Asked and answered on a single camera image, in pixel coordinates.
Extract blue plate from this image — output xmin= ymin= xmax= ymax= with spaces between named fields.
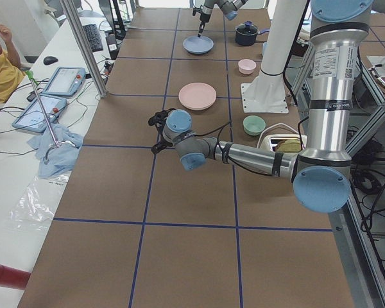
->
xmin=183 ymin=36 xmax=214 ymax=55

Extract pink plate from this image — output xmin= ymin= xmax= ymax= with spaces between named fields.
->
xmin=178 ymin=82 xmax=216 ymax=110

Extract dark blue pot with lid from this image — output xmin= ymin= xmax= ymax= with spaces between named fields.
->
xmin=235 ymin=21 xmax=270 ymax=47

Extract pink bowl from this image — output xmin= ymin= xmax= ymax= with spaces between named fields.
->
xmin=238 ymin=58 xmax=257 ymax=75

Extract green bowl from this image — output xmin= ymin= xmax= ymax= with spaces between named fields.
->
xmin=243 ymin=115 xmax=266 ymax=136

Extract cream toaster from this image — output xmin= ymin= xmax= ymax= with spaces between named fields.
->
xmin=256 ymin=123 xmax=307 ymax=152

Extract blue cloth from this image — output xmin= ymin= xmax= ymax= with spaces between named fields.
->
xmin=28 ymin=124 xmax=83 ymax=178

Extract black keyboard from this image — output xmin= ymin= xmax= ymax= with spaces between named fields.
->
xmin=83 ymin=24 xmax=103 ymax=52

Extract upper teach pendant tablet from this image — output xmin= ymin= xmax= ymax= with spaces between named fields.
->
xmin=42 ymin=67 xmax=86 ymax=98

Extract teach pendant tablet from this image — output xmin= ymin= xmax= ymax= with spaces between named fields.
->
xmin=42 ymin=67 xmax=86 ymax=98
xmin=12 ymin=94 xmax=67 ymax=133

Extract toast slice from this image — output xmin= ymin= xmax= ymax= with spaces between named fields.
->
xmin=275 ymin=139 xmax=302 ymax=153

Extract lower teach pendant tablet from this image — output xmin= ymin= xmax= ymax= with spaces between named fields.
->
xmin=12 ymin=94 xmax=67 ymax=133

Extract clear plastic bag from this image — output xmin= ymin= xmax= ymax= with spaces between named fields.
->
xmin=6 ymin=172 xmax=71 ymax=234

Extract black computer mouse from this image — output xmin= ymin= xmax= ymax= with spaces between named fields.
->
xmin=43 ymin=56 xmax=58 ymax=65

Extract grabber stick green tip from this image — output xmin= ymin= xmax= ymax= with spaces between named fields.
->
xmin=26 ymin=70 xmax=78 ymax=164

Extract person in yellow shirt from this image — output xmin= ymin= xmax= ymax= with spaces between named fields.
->
xmin=0 ymin=24 xmax=25 ymax=103

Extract red cylinder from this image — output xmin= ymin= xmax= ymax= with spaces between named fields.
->
xmin=0 ymin=264 xmax=31 ymax=290

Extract white pedestal column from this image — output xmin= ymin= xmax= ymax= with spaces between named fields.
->
xmin=241 ymin=0 xmax=309 ymax=114

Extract aluminium frame post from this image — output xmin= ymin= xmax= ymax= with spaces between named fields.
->
xmin=60 ymin=0 xmax=107 ymax=98

